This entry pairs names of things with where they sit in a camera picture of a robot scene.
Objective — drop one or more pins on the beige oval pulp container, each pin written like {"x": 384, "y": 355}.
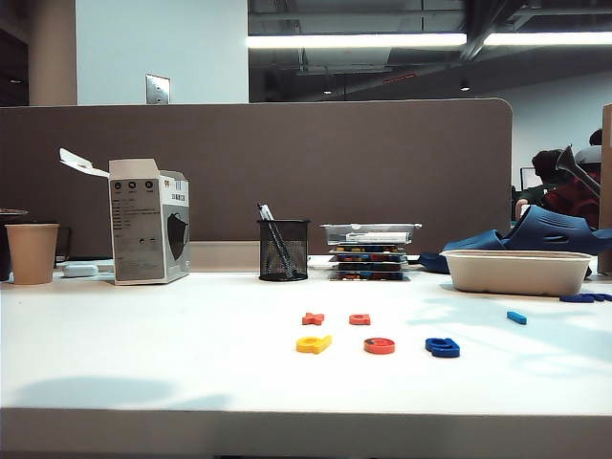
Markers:
{"x": 514, "y": 277}

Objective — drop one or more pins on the black white pen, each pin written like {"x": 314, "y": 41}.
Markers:
{"x": 263, "y": 210}

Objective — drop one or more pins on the orange letter a magnet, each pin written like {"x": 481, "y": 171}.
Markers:
{"x": 366, "y": 320}

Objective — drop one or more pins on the yellow letter d magnet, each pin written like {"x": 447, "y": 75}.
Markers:
{"x": 326, "y": 343}

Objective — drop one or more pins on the tan paper cup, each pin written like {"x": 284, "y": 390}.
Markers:
{"x": 31, "y": 255}

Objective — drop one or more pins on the clear plastic tray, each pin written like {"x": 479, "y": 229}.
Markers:
{"x": 368, "y": 234}

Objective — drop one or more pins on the light blue letter l magnet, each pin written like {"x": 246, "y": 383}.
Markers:
{"x": 517, "y": 317}

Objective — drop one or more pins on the black mesh pen holder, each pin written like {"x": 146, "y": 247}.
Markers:
{"x": 283, "y": 253}

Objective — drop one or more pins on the silver wall plate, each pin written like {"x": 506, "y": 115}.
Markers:
{"x": 158, "y": 90}

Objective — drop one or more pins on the person in grey shirt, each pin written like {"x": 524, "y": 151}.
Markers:
{"x": 589, "y": 155}

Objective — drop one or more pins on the red ceiling sign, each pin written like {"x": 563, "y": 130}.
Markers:
{"x": 398, "y": 78}

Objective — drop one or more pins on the long ceiling light strip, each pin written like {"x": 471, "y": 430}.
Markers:
{"x": 334, "y": 40}

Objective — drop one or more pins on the person in green shirt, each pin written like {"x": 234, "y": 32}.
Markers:
{"x": 547, "y": 162}

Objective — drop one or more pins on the grey white mask box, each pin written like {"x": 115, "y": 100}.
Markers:
{"x": 138, "y": 229}

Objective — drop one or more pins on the red letter x magnet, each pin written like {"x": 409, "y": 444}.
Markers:
{"x": 313, "y": 319}

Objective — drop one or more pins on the orange letter o magnet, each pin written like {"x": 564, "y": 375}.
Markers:
{"x": 370, "y": 348}

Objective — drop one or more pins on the small white plastic case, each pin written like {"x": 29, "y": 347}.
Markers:
{"x": 80, "y": 270}

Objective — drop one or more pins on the brown cardboard box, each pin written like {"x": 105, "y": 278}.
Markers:
{"x": 607, "y": 191}

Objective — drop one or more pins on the beige round column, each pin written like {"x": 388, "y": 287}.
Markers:
{"x": 51, "y": 52}

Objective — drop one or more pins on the computer monitor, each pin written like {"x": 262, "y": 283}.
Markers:
{"x": 526, "y": 178}

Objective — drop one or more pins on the dark blue letter g magnet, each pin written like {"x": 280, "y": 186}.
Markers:
{"x": 449, "y": 351}

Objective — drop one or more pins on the brown fabric desk divider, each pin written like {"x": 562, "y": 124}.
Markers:
{"x": 191, "y": 158}

